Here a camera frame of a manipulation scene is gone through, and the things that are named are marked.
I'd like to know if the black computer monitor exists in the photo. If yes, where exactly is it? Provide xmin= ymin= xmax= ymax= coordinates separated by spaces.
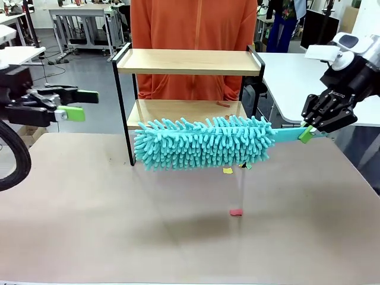
xmin=299 ymin=8 xmax=340 ymax=50

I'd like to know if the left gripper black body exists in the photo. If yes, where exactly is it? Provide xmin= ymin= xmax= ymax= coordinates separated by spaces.
xmin=0 ymin=65 xmax=36 ymax=121

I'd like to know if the person's left forearm orange sleeve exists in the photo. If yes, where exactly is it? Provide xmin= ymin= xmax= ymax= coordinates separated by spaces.
xmin=223 ymin=75 xmax=242 ymax=102

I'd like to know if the black frame wooden two-tier shelf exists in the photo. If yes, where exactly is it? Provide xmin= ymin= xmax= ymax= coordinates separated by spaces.
xmin=112 ymin=42 xmax=266 ymax=167

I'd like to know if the person torso orange jacket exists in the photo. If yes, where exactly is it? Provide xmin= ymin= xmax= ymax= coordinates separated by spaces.
xmin=129 ymin=0 xmax=258 ymax=102

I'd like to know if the black office chair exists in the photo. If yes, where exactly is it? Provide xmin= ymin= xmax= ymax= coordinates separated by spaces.
xmin=242 ymin=79 xmax=268 ymax=119

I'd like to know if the brown cardboard box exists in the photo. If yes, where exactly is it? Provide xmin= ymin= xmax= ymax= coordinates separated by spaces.
xmin=18 ymin=125 xmax=43 ymax=150

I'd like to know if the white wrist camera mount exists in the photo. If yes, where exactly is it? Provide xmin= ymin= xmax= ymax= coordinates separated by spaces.
xmin=305 ymin=44 xmax=340 ymax=62

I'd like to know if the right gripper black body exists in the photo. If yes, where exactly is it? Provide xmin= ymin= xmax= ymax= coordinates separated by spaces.
xmin=318 ymin=87 xmax=357 ymax=116

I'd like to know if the black vertical stand pole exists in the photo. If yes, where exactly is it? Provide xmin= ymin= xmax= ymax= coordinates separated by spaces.
xmin=22 ymin=0 xmax=41 ymax=49

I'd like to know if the grey metal frame desk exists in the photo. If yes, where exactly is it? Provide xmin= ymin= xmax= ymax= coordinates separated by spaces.
xmin=48 ymin=6 xmax=125 ymax=62

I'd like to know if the person in blue trousers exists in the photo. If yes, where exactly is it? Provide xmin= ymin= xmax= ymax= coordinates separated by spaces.
xmin=265 ymin=0 xmax=307 ymax=54

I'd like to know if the small white desk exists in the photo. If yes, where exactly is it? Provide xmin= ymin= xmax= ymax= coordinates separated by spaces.
xmin=0 ymin=46 xmax=47 ymax=67

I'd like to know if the large white side table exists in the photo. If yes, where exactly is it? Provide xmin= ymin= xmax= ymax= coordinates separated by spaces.
xmin=255 ymin=52 xmax=380 ymax=128

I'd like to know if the teal microfibre duster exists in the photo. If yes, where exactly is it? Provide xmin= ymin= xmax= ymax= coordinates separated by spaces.
xmin=133 ymin=115 xmax=329 ymax=173

